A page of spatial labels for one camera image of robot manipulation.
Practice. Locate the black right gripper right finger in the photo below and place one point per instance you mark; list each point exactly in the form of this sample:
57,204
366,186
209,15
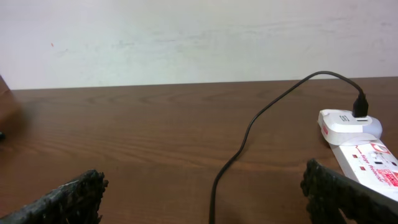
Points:
334,198

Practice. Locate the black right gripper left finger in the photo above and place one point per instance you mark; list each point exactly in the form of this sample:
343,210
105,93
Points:
76,201

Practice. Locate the white USB charger adapter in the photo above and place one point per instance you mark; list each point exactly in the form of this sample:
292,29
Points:
341,128

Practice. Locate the white power strip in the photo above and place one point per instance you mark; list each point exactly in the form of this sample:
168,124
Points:
370,164

